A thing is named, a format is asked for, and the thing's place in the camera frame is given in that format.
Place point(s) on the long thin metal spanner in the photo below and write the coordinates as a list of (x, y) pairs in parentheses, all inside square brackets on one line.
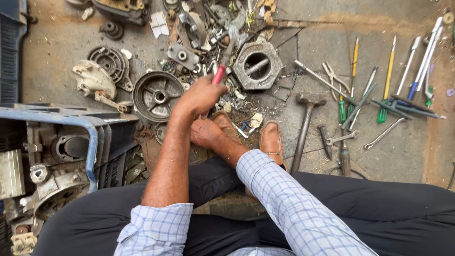
[(385, 132)]

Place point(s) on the person's checked blue shirt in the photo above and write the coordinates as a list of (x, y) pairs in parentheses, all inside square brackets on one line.
[(298, 209)]

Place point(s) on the dirty brown rag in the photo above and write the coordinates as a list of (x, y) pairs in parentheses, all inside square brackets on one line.
[(149, 145)]

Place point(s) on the small white metal part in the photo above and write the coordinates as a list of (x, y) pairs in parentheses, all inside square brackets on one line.
[(87, 13)]

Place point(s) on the white folded paper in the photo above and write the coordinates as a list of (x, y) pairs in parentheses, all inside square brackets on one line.
[(159, 25)]

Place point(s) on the grey metal screwdriver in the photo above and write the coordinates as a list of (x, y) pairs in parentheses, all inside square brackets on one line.
[(366, 89)]

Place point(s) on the long metal socket wrench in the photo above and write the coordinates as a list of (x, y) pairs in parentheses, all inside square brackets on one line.
[(320, 80)]

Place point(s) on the small black stepped gear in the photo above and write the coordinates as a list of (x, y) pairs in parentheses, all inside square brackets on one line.
[(112, 30)]

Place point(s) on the short open-end spanner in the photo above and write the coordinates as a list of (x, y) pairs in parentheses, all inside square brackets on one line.
[(343, 138)]

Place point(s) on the brown leather shoe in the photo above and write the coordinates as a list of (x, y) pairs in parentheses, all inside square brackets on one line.
[(272, 140), (225, 124)]

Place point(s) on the dark metal chisel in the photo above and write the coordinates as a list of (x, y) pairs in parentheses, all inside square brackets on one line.
[(325, 140)]

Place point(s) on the dark blue plastic crate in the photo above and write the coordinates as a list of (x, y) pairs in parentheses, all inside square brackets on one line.
[(10, 46)]

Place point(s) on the person's right hand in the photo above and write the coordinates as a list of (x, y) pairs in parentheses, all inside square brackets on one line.
[(206, 133)]

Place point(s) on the dark metal rod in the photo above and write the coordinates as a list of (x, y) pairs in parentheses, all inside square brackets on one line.
[(359, 106)]

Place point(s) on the hexagonal grey metal housing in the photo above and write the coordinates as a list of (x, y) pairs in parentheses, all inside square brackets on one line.
[(243, 76)]

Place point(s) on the round finned dark cover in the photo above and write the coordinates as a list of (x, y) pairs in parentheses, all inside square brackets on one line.
[(108, 62)]

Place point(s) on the person's left hand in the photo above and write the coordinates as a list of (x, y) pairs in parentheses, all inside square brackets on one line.
[(197, 97)]

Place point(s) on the round spoked metal pulley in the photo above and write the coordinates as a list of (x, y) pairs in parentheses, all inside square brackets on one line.
[(151, 103)]

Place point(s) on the person's dark trousers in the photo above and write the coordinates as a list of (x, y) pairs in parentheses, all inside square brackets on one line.
[(373, 209)]

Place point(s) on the small green and white tool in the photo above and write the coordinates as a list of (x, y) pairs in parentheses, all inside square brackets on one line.
[(429, 95)]

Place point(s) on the metal pliers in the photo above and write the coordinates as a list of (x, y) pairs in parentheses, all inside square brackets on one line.
[(332, 76)]

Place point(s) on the heap of metal scrap parts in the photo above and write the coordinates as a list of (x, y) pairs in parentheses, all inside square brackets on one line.
[(209, 39)]

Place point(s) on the dark engine casing part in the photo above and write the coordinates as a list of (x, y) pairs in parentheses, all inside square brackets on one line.
[(121, 10)]

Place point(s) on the blue framed generator engine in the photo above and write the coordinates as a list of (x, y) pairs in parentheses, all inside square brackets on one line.
[(53, 156)]

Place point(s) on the person's left fingers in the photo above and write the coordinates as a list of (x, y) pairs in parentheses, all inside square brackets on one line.
[(217, 93)]

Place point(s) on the white cast metal bracket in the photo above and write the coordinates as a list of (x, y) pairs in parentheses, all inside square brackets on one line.
[(93, 80)]

